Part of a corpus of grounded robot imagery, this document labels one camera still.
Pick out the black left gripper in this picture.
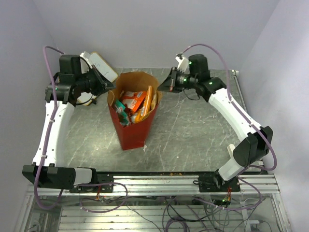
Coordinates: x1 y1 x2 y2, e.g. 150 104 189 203
75 64 117 96

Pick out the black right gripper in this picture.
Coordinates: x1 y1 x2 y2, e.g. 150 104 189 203
157 67 198 93

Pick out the orange chip bag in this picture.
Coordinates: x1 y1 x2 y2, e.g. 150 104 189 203
134 86 157 123

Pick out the red paper bag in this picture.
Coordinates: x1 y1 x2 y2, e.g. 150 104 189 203
107 72 162 150

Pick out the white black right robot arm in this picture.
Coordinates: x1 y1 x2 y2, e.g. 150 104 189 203
158 54 273 191

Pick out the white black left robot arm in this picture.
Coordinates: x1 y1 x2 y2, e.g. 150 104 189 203
22 52 115 192

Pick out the teal candy snack pack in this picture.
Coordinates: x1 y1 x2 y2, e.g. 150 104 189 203
113 100 130 127

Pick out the orange cracker snack pack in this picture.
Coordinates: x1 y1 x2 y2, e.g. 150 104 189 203
120 91 147 113

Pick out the small whiteboard yellow frame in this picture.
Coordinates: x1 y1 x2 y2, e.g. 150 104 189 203
77 51 118 105

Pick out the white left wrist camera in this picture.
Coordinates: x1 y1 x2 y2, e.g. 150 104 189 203
80 51 92 69

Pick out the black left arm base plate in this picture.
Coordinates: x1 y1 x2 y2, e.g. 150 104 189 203
69 172 114 193

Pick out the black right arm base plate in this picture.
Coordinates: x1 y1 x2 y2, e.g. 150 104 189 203
193 172 240 192

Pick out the aluminium rail frame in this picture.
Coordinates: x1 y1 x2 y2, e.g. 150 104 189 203
15 172 292 232

